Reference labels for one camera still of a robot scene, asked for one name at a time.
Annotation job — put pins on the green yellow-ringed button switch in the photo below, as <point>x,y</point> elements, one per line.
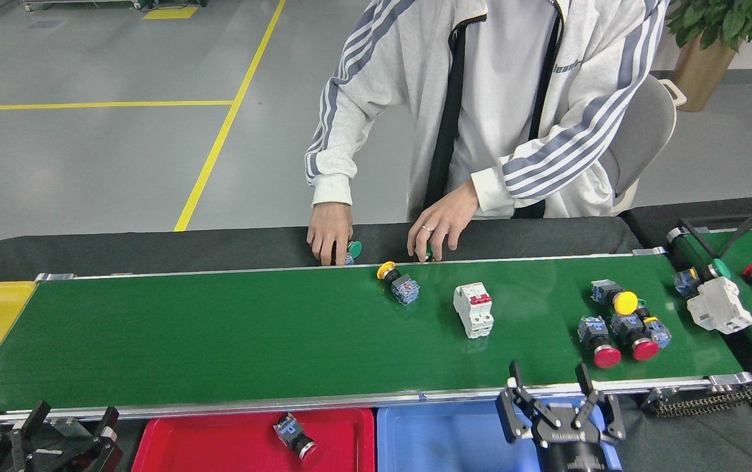
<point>657,333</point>

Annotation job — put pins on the person's left hand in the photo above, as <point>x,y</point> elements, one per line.
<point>444,216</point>

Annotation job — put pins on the long green conveyor belt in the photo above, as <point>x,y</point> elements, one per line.
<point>218,341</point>

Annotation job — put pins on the green push button switch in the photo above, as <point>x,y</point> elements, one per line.
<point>355,249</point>
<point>685,282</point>
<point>429,251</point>

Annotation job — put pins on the person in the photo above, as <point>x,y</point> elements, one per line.
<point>500,98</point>

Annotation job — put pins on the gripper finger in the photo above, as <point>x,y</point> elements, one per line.
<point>97,452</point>
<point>12,452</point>

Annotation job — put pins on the grey office chair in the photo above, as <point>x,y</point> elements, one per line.
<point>644,131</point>

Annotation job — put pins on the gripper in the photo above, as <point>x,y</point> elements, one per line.
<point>575,459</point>

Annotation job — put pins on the blue plastic tray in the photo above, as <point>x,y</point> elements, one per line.
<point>448,439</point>

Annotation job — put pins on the red plastic tray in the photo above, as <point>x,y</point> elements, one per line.
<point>205,446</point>

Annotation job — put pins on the white circuit breaker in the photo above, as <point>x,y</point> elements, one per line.
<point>720,308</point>
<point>474,314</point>

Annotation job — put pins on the potted green plant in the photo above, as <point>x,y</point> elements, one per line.
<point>716,26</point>

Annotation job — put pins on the person's right hand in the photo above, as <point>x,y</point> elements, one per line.
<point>330,229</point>

